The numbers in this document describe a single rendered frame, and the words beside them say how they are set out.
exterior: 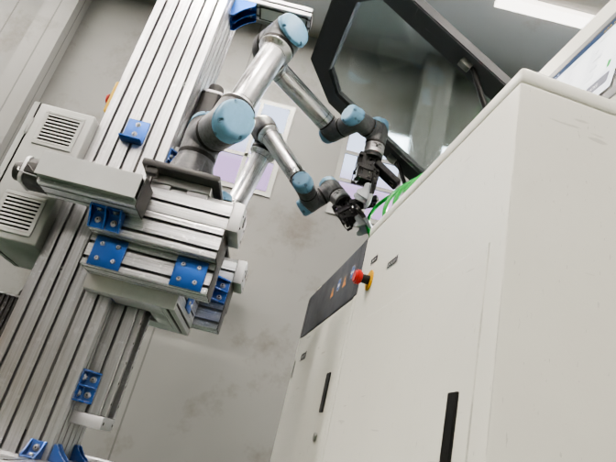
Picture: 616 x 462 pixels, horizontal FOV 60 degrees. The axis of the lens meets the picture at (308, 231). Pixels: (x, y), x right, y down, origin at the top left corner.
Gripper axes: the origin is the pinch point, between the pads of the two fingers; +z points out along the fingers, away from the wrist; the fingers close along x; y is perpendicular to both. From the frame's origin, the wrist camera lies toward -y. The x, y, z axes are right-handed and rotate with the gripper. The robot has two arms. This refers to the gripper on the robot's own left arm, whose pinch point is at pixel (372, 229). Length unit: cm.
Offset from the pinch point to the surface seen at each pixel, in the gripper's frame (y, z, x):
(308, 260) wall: 13, -184, -199
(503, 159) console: 1, 82, 90
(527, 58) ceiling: -270, -249, -180
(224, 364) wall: 115, -136, -201
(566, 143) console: -8, 84, 89
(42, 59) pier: 129, -411, -26
